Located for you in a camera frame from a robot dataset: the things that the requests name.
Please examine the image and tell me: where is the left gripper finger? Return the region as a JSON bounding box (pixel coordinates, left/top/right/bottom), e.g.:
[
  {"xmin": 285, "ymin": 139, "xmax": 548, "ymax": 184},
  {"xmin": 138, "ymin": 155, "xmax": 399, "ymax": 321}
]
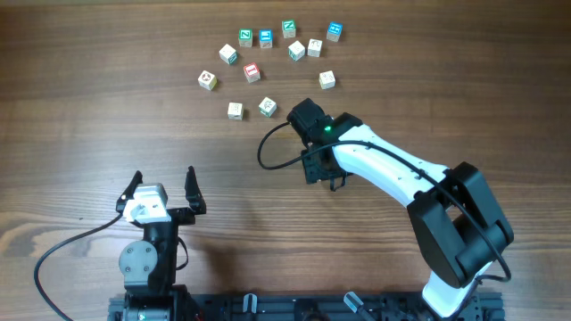
[
  {"xmin": 115, "ymin": 170, "xmax": 143, "ymax": 213},
  {"xmin": 185, "ymin": 166, "xmax": 207, "ymax": 215}
]

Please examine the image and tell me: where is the white block leaf picture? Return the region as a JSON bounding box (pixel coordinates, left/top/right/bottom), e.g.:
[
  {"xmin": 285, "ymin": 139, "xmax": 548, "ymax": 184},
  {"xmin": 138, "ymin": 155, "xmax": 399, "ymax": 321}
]
[{"xmin": 259, "ymin": 97, "xmax": 277, "ymax": 118}]

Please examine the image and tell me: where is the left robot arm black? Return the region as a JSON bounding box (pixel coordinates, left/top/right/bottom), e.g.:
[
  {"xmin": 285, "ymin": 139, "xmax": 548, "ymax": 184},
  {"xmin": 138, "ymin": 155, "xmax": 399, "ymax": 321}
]
[{"xmin": 108, "ymin": 166, "xmax": 207, "ymax": 321}]

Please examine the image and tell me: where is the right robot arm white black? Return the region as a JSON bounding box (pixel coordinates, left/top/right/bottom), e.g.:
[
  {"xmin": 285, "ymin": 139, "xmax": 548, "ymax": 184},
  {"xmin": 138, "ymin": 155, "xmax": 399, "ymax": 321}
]
[{"xmin": 286, "ymin": 99, "xmax": 514, "ymax": 319}]

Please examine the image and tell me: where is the white block yellow C side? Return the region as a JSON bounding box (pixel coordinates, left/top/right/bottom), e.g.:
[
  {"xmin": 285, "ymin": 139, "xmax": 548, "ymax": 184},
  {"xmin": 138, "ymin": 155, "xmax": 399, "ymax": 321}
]
[{"xmin": 319, "ymin": 70, "xmax": 335, "ymax": 90}]

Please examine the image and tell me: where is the white block green N side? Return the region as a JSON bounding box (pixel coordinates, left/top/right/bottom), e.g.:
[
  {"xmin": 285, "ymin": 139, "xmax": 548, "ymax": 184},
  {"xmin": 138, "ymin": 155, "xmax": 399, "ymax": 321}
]
[{"xmin": 288, "ymin": 40, "xmax": 306, "ymax": 62}]

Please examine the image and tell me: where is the white block blue side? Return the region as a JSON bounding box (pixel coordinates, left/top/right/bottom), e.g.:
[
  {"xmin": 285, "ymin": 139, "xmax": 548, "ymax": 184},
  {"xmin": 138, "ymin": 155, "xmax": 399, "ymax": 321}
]
[{"xmin": 228, "ymin": 103, "xmax": 244, "ymax": 120}]

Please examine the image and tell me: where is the red top block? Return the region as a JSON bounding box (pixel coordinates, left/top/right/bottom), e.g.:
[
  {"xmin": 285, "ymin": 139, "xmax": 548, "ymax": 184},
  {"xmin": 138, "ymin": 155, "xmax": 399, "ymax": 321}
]
[{"xmin": 244, "ymin": 62, "xmax": 261, "ymax": 83}]

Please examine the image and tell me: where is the white block number two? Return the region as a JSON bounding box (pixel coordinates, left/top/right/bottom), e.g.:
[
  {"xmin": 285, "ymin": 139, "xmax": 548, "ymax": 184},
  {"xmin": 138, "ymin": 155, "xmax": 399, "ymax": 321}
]
[{"xmin": 307, "ymin": 38, "xmax": 322, "ymax": 57}]

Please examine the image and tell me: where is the blue block far right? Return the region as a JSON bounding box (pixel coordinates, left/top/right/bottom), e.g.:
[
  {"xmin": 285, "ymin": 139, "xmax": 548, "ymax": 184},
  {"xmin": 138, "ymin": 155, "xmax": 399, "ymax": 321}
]
[{"xmin": 327, "ymin": 21, "xmax": 343, "ymax": 43}]

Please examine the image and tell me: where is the blue top block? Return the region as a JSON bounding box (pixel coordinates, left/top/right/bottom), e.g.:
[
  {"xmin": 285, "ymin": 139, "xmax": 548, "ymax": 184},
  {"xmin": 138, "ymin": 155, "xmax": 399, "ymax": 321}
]
[{"xmin": 259, "ymin": 29, "xmax": 273, "ymax": 49}]

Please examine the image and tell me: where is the green N block right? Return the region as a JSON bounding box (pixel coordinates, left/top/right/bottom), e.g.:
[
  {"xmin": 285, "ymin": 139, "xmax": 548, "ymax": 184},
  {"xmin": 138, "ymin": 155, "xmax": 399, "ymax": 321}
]
[{"xmin": 282, "ymin": 20, "xmax": 296, "ymax": 38}]

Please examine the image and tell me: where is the green N block left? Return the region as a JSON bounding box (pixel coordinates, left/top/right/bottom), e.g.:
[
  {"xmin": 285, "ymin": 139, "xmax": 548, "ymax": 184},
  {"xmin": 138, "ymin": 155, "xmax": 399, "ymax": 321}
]
[{"xmin": 238, "ymin": 29, "xmax": 253, "ymax": 47}]

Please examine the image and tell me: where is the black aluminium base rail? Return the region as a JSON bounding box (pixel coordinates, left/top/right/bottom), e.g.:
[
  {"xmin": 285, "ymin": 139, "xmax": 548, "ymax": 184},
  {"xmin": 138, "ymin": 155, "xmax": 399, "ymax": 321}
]
[{"xmin": 108, "ymin": 290, "xmax": 505, "ymax": 321}]

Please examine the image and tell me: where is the black right camera cable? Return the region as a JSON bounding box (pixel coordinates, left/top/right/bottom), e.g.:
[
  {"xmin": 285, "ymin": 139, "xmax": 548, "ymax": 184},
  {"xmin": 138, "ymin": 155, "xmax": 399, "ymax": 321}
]
[{"xmin": 256, "ymin": 121, "xmax": 512, "ymax": 284}]

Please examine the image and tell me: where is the black camera cable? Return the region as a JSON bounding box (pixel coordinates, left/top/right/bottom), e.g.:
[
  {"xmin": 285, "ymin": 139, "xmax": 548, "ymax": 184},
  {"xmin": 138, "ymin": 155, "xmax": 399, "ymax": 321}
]
[
  {"xmin": 33, "ymin": 213, "xmax": 124, "ymax": 321},
  {"xmin": 256, "ymin": 121, "xmax": 512, "ymax": 284}
]

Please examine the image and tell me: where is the black left camera cable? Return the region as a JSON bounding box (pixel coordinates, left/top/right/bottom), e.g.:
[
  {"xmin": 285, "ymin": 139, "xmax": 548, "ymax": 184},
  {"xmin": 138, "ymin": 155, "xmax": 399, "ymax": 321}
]
[{"xmin": 33, "ymin": 213, "xmax": 124, "ymax": 321}]

